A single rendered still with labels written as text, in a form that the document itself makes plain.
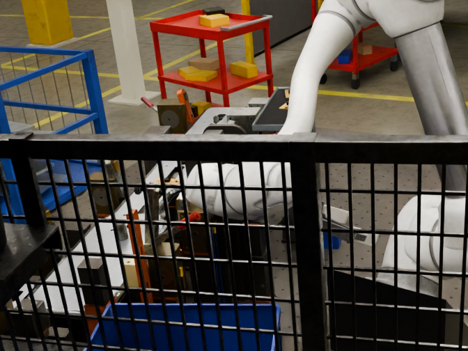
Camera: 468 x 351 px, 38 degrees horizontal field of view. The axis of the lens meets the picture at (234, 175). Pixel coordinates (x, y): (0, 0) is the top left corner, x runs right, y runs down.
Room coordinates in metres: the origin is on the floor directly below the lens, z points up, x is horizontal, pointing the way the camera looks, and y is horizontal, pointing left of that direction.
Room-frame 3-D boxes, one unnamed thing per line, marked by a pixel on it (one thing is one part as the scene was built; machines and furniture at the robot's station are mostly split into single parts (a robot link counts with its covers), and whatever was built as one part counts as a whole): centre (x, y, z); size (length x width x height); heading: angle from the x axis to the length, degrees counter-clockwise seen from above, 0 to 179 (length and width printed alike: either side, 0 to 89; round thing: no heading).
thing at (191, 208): (1.53, 0.09, 0.88); 0.11 x 0.07 x 0.37; 73
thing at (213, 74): (4.72, 0.05, 0.49); 0.81 x 0.46 x 0.98; 40
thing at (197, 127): (1.89, 0.20, 1.00); 1.38 x 0.22 x 0.02; 163
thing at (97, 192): (1.87, 0.40, 0.87); 0.12 x 0.07 x 0.35; 73
